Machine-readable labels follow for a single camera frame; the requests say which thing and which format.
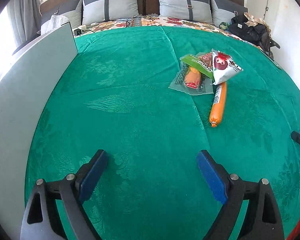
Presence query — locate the orange sausage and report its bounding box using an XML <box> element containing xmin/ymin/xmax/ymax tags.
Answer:
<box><xmin>209</xmin><ymin>82</ymin><xmax>227</xmax><ymax>127</ymax></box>

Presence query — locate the white red triangular snack bag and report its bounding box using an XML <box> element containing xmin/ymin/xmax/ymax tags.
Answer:
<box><xmin>211</xmin><ymin>49</ymin><xmax>243</xmax><ymax>85</ymax></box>

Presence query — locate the green clear sausage packet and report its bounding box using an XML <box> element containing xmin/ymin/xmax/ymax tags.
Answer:
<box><xmin>169</xmin><ymin>52</ymin><xmax>214</xmax><ymax>96</ymax></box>

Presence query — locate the black bag pile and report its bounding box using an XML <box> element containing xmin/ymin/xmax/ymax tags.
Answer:
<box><xmin>228</xmin><ymin>12</ymin><xmax>281</xmax><ymax>53</ymax></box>

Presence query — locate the white cardboard box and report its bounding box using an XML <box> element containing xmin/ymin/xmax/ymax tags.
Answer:
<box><xmin>0</xmin><ymin>23</ymin><xmax>78</xmax><ymax>238</ymax></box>

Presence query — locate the grey pillow far right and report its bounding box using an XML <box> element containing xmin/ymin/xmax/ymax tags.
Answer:
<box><xmin>210</xmin><ymin>0</ymin><xmax>248</xmax><ymax>27</ymax></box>

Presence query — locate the grey pillow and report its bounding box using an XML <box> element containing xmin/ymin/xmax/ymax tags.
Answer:
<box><xmin>41</xmin><ymin>0</ymin><xmax>83</xmax><ymax>29</ymax></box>
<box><xmin>210</xmin><ymin>0</ymin><xmax>248</xmax><ymax>27</ymax></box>
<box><xmin>82</xmin><ymin>0</ymin><xmax>139</xmax><ymax>25</ymax></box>
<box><xmin>159</xmin><ymin>0</ymin><xmax>212</xmax><ymax>24</ymax></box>

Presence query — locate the green tablecloth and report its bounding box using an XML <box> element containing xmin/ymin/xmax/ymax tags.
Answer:
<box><xmin>25</xmin><ymin>26</ymin><xmax>300</xmax><ymax>239</ymax></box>

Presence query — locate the grey pillow centre right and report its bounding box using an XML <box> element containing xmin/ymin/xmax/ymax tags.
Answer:
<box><xmin>159</xmin><ymin>0</ymin><xmax>212</xmax><ymax>24</ymax></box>

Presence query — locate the white power strip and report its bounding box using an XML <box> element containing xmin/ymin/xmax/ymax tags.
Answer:
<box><xmin>72</xmin><ymin>25</ymin><xmax>94</xmax><ymax>36</ymax></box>

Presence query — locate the floral bed sheet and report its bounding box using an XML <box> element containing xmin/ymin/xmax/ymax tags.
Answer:
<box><xmin>72</xmin><ymin>15</ymin><xmax>262</xmax><ymax>50</ymax></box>

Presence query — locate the white plastic bag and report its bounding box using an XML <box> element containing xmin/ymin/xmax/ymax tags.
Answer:
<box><xmin>40</xmin><ymin>15</ymin><xmax>69</xmax><ymax>35</ymax></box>

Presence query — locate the grey curtain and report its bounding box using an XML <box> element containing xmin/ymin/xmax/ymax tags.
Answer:
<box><xmin>7</xmin><ymin>0</ymin><xmax>42</xmax><ymax>46</ymax></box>

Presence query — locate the grey pillow far left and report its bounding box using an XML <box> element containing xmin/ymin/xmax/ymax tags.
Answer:
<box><xmin>41</xmin><ymin>0</ymin><xmax>83</xmax><ymax>29</ymax></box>

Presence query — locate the grey pillow centre left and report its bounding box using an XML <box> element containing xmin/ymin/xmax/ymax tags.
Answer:
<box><xmin>82</xmin><ymin>0</ymin><xmax>139</xmax><ymax>25</ymax></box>

